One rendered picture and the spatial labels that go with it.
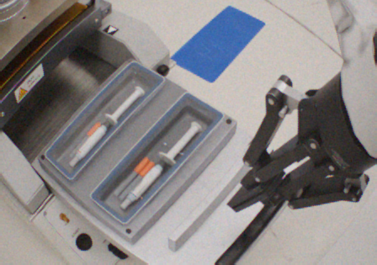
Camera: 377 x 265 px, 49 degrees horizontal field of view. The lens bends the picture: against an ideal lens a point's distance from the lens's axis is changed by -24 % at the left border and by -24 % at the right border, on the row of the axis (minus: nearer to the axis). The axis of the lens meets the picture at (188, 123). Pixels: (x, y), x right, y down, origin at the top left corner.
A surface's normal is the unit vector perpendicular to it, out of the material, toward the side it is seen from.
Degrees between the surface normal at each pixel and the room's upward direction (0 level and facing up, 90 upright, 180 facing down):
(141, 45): 40
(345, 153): 89
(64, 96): 0
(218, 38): 0
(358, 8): 15
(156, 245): 0
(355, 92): 76
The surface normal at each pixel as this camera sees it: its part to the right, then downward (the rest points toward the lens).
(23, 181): 0.54, -0.11
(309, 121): -0.60, 0.63
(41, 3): 0.03, -0.57
